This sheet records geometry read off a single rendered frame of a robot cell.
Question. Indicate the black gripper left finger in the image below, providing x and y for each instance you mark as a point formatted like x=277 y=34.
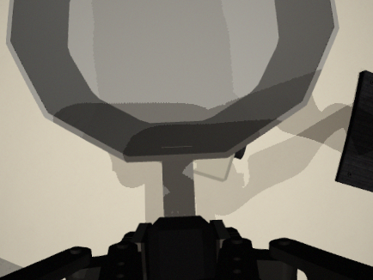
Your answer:
x=77 y=263

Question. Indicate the dark grey frying pan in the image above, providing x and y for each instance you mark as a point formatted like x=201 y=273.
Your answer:
x=171 y=81

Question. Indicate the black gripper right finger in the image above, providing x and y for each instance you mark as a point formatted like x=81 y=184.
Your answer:
x=236 y=259

